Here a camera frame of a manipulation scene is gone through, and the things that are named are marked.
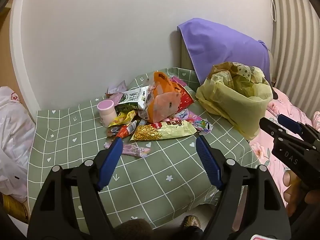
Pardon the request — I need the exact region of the beige headboard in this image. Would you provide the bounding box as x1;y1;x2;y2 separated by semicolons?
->
178;30;194;70

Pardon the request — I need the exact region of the pink kleenex tissue pack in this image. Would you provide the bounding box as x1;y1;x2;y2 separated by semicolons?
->
174;108;213;134

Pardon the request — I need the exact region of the fuzzy slipper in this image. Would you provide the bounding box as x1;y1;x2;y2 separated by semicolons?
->
181;215;201;229

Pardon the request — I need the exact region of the red orange snack wrapper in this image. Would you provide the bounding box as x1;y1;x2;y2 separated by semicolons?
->
106;120;137;139

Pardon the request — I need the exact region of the purple blister pack wrapper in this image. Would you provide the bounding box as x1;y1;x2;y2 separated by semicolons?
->
104;138;151;158

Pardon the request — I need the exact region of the person's right hand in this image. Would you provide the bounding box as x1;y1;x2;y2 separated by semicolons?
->
283;170;319;217

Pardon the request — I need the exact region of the pink cylindrical jar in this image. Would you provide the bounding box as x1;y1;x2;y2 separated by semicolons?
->
97;99;117;127

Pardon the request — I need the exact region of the orange plastic snack bag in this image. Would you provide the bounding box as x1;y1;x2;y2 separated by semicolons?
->
138;72;181;123

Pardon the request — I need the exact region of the green checkered tablecloth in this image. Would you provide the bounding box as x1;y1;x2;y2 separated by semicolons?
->
26;67;261;229

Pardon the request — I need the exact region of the white green milk carton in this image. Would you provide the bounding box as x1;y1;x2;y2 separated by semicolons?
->
116;86;149;112

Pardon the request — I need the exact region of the white plastic bag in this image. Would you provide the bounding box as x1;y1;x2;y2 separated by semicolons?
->
0;86;36;203

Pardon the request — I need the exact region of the yellow snack wrapper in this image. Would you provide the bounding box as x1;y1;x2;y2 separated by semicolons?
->
109;110;136;127

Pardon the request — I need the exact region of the yellow-green trash bag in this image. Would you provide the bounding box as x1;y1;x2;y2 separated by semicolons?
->
196;62;273;140

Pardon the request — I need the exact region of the pink wrapper by wall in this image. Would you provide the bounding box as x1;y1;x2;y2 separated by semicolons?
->
105;80;127;98

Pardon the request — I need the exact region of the white cord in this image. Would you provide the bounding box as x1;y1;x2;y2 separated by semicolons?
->
265;0;277;22

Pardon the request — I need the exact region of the gold red snack bag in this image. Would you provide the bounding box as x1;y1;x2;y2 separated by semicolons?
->
131;120;197;141

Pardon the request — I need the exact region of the purple cloth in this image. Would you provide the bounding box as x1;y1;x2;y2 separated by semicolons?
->
177;18;271;83

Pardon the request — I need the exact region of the striped beige curtain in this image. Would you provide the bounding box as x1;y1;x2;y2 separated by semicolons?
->
271;0;319;117

